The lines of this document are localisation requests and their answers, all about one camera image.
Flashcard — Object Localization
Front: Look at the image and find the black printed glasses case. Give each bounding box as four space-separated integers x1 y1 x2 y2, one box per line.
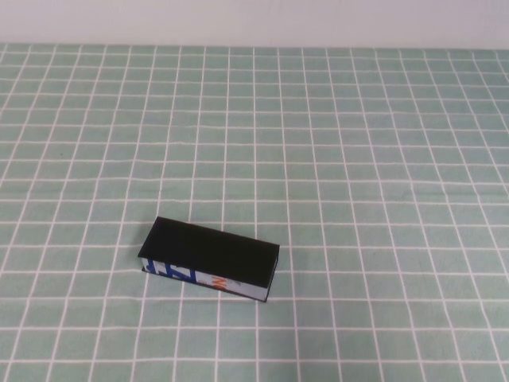
138 216 282 302

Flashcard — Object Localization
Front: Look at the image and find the green checked tablecloth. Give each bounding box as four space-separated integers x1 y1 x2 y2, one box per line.
0 42 509 382

